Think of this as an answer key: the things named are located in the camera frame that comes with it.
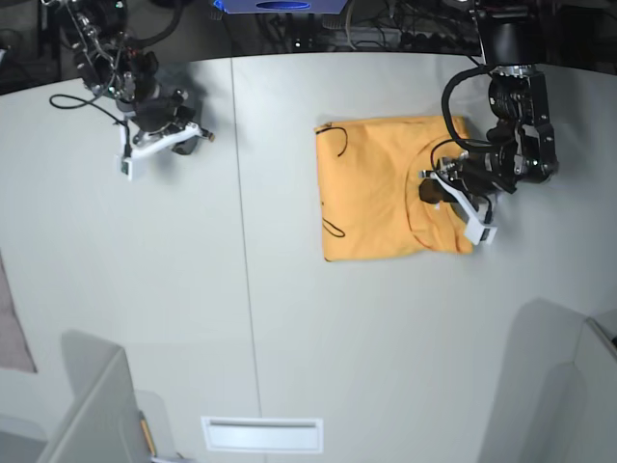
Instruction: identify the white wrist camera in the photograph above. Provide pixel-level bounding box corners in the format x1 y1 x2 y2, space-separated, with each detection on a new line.
422 171 497 246
116 123 214 180

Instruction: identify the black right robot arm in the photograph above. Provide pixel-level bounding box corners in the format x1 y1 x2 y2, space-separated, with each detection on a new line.
42 1 214 160

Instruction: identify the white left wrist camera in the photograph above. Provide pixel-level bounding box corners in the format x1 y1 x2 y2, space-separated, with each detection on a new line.
422 171 497 246

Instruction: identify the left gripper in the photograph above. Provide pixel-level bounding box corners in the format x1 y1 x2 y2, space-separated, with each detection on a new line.
418 152 517 205

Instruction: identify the purple blue device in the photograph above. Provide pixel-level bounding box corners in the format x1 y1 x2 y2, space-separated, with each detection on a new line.
208 0 348 15

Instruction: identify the grey bin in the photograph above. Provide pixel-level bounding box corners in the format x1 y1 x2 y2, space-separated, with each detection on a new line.
36 329 160 463
478 318 616 462

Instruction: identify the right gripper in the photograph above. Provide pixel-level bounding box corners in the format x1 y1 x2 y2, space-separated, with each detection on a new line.
125 87 214 155

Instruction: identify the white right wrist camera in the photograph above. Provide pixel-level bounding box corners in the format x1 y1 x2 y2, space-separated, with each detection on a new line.
116 123 214 180

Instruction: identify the grey bin left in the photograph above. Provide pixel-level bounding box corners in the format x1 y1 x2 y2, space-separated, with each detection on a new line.
36 329 160 463

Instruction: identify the orange pencil in bin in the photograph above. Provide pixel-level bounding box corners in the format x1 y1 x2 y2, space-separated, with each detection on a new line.
140 418 157 456

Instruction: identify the grey bin right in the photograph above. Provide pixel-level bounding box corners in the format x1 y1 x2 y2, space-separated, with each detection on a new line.
478 318 616 462

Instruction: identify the black power strip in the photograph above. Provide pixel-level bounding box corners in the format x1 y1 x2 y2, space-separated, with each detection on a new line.
398 32 481 55

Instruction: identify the white recessed table slot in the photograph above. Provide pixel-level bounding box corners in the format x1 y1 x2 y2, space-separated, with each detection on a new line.
201 417 324 454

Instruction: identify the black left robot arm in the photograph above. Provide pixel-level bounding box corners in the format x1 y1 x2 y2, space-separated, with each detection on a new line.
418 1 559 204

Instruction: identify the pink grey cloth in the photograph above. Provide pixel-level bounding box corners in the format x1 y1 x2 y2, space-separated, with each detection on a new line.
0 261 38 373

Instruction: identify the orange yellow T-shirt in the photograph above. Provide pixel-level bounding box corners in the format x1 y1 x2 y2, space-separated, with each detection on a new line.
314 116 473 261

